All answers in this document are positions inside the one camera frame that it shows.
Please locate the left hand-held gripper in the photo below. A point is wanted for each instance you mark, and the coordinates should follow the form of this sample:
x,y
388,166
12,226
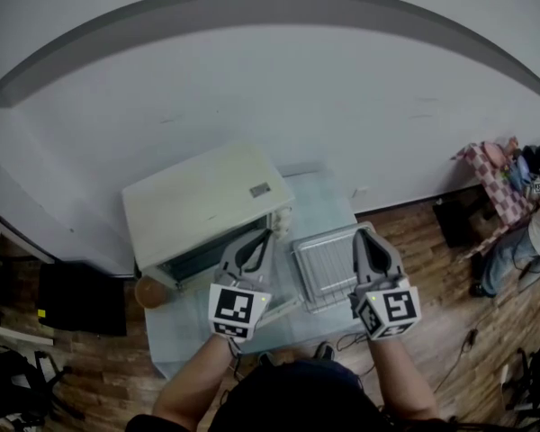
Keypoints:
x,y
234,306

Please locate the pink checked tablecloth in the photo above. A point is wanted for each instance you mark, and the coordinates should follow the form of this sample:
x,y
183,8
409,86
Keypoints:
x,y
499,191

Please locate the small black box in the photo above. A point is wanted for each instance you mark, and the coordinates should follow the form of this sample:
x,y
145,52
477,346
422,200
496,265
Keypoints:
x,y
454,223

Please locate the black cabinet with yellow sticker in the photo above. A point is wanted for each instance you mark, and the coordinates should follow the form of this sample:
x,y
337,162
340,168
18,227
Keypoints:
x,y
81,299

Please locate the white toaster oven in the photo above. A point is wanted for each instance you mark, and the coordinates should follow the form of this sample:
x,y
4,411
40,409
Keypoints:
x,y
198,196

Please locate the person's left forearm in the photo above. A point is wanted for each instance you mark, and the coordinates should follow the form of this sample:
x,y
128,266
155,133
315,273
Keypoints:
x,y
189,385

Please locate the person's dark clothing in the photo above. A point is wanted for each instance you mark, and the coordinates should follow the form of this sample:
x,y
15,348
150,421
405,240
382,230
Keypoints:
x,y
297,403

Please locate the pink plate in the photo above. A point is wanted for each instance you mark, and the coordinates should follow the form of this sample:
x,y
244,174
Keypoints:
x,y
499,151

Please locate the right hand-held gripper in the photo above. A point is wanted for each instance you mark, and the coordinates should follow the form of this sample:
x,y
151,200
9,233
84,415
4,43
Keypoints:
x,y
393,306

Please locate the person's right forearm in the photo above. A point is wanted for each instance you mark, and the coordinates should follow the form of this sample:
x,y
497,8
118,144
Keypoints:
x,y
400,380

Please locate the brown wooden bowl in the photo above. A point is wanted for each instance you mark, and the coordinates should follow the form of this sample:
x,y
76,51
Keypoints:
x,y
150,291

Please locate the person's left shoe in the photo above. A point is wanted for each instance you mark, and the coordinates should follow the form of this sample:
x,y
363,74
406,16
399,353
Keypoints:
x,y
266,359

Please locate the black office chair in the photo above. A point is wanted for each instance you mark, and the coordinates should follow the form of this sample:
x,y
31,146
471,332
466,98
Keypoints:
x,y
13,385

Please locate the person's right shoe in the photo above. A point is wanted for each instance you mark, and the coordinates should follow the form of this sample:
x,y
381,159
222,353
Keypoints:
x,y
325,351

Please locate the person's shoe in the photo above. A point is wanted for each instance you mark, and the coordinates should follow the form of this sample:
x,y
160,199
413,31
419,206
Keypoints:
x,y
325,351
266,359

